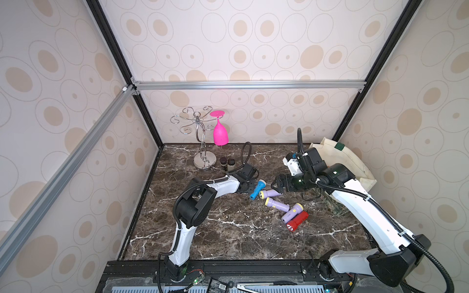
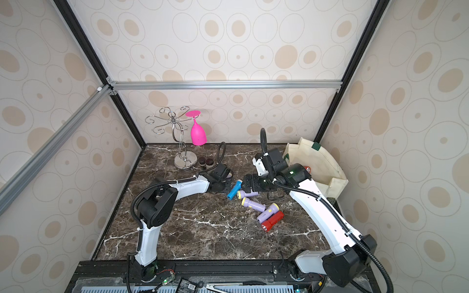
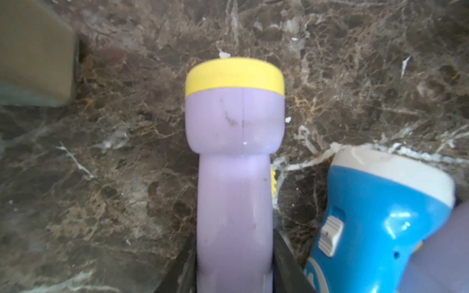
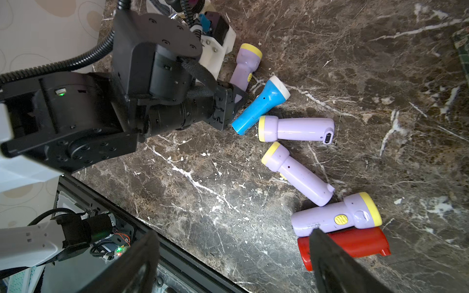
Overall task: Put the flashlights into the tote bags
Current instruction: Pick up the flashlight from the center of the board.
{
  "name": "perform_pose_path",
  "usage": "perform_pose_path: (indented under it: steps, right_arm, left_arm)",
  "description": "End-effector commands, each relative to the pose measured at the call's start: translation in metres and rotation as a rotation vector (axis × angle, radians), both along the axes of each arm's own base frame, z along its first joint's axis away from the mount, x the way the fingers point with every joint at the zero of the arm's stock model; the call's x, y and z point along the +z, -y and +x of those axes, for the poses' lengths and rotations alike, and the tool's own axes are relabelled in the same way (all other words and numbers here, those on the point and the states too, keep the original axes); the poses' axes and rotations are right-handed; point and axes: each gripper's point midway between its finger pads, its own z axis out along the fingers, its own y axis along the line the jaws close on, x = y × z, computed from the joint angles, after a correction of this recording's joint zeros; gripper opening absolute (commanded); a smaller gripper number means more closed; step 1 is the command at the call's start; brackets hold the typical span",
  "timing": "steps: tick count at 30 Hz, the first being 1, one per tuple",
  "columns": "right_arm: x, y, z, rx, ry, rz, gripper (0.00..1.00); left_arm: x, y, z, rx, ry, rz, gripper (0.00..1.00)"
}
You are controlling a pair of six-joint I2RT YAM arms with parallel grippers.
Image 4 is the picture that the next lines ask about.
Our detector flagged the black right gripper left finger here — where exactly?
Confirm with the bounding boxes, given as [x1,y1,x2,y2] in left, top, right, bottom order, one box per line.
[80,231,160,293]

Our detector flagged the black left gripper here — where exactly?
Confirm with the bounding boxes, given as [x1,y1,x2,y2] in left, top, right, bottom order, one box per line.
[146,81,247,137]

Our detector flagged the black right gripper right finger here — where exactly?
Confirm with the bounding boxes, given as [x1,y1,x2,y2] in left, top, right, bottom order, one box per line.
[309,229,391,293]

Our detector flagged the purple flashlight back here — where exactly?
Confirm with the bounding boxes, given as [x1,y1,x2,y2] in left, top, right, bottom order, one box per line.
[230,43,263,91]

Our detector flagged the blue flashlight white rim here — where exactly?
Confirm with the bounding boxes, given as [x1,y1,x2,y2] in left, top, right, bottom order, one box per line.
[232,76,291,135]

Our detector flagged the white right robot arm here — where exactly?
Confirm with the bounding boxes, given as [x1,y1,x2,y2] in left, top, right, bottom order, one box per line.
[1,208,389,293]

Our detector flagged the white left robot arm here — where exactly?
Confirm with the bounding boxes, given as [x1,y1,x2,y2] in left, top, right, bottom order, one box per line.
[1,10,248,173]

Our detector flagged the large red flashlight right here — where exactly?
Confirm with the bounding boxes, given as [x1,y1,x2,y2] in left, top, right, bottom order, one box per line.
[297,226,392,272]

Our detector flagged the purple flashlight lying sideways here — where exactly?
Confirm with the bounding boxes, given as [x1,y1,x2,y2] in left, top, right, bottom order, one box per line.
[258,115,335,145]

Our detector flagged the purple flashlight yellow button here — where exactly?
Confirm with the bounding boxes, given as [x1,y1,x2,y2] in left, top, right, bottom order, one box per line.
[291,192,382,238]

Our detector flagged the purple flashlight middle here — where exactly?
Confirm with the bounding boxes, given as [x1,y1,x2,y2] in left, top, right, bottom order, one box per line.
[261,142,335,206]

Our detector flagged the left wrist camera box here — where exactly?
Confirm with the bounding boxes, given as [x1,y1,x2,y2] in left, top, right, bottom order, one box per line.
[146,0,237,79]

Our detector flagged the black front frame rail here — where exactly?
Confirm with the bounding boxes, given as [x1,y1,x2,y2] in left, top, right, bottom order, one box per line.
[43,175,245,293]

